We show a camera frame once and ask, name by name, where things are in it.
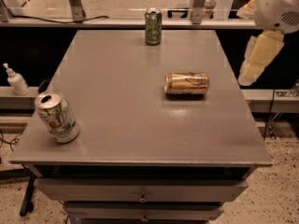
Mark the grey lower drawer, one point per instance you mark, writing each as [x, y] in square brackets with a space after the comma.
[144, 211]

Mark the orange soda can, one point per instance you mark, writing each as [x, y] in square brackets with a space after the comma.
[186, 83]

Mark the grey metal bracket left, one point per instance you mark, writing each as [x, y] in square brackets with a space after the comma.
[77, 10]

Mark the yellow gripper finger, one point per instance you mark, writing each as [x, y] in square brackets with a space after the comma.
[261, 50]
[247, 11]

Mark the grey metal bracket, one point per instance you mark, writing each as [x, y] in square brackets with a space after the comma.
[77, 10]
[197, 7]

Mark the green soda can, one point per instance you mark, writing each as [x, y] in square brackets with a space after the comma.
[153, 26]

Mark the grey top drawer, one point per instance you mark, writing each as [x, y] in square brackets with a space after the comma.
[141, 190]

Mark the white green 7up can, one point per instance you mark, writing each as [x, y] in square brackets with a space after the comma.
[56, 113]

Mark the grey metal bracket right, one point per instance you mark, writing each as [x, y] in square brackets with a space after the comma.
[197, 7]

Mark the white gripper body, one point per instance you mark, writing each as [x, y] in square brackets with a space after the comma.
[276, 9]

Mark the grey drawer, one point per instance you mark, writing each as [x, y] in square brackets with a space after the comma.
[141, 190]
[144, 211]

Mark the white pump bottle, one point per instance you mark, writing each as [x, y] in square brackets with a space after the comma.
[16, 81]

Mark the black table leg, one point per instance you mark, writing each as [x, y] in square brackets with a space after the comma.
[27, 204]

